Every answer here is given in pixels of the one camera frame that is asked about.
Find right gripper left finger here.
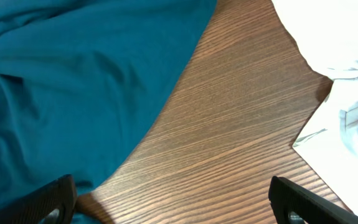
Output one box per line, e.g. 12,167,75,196
0,175,77,224

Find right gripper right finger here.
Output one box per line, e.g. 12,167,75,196
268,176,358,224

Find blue polo shirt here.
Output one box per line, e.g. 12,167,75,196
0,0,216,209

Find white shirt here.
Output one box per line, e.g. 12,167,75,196
273,0,358,216

